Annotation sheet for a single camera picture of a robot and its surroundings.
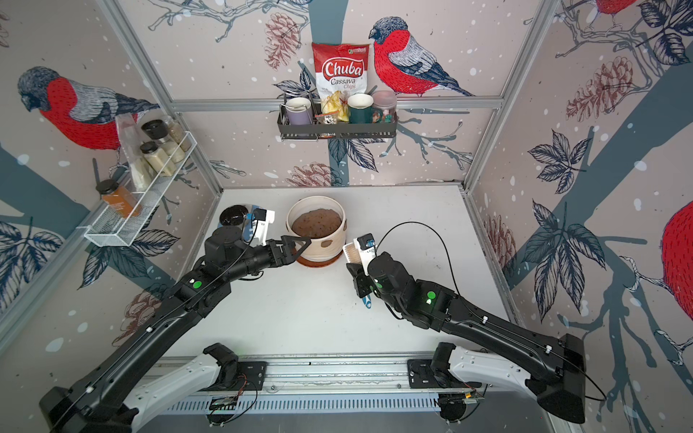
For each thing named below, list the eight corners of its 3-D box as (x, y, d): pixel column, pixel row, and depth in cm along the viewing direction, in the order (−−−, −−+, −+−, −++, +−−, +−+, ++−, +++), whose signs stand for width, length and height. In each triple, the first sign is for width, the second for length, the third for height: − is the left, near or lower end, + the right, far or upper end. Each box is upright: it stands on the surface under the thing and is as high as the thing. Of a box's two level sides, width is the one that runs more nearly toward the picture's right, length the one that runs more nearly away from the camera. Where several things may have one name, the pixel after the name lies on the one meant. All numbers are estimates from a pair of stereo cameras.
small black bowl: (227, 233, 110) (220, 221, 103) (225, 222, 113) (217, 210, 107) (251, 224, 112) (245, 212, 106) (248, 214, 116) (242, 202, 110)
